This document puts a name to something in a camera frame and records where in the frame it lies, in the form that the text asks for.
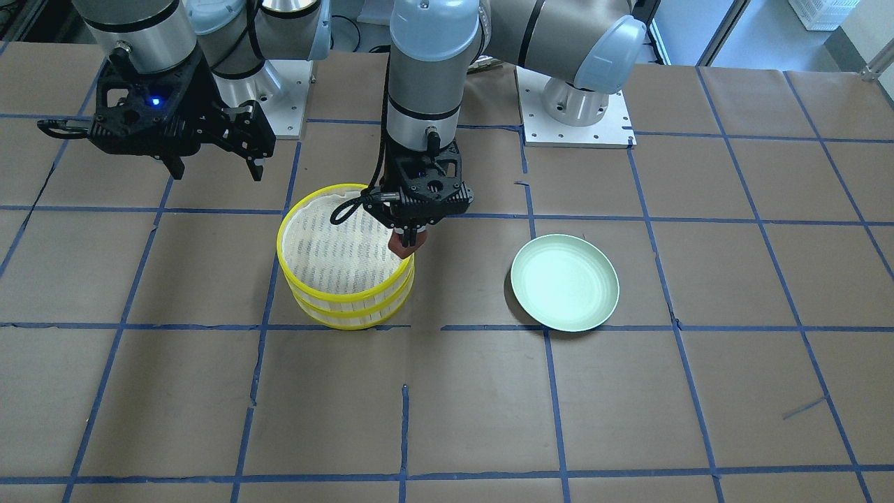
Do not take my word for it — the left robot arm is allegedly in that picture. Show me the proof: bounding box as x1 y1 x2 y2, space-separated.
330 1 647 255

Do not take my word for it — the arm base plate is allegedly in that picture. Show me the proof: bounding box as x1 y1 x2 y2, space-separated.
516 67 638 149
214 60 315 140

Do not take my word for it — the green plate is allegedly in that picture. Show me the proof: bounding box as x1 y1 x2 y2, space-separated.
510 233 620 333

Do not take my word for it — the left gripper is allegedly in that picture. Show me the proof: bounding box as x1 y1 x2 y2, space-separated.
330 140 474 247

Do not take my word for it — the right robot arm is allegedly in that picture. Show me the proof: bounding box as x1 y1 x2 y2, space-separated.
36 1 332 181

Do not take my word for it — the brown bun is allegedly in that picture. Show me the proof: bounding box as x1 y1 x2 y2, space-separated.
388 231 428 260

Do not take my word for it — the yellow steamer layer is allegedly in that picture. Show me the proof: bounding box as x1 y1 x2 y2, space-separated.
288 264 415 330
277 184 415 312

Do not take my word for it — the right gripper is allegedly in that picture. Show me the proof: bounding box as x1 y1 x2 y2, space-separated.
36 53 277 182

